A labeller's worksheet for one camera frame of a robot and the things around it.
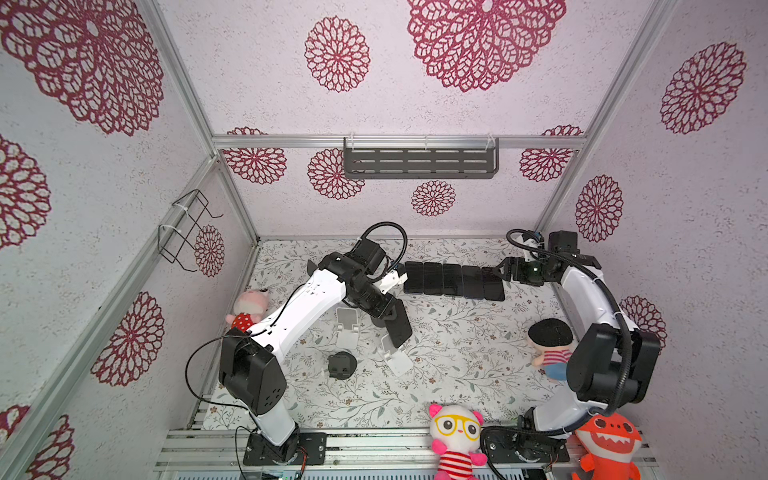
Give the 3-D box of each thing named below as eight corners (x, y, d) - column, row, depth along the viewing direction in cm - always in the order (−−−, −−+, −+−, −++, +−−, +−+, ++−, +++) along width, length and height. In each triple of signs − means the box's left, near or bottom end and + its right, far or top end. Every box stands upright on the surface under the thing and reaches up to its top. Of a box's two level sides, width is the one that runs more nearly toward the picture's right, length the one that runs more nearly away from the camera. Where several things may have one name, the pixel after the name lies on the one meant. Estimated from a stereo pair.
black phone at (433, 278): (424, 295, 106) (425, 292, 105) (421, 265, 115) (422, 262, 114) (445, 295, 106) (446, 292, 105) (440, 265, 115) (441, 262, 114)
